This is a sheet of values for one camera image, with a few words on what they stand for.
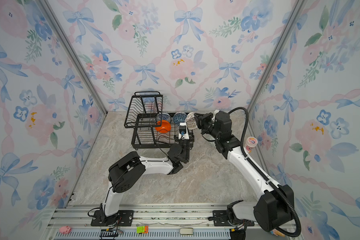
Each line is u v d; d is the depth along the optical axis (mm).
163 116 1099
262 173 445
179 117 1125
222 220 731
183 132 661
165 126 1048
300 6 686
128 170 551
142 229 689
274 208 392
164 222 733
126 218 737
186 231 694
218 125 551
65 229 692
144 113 1101
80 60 904
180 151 627
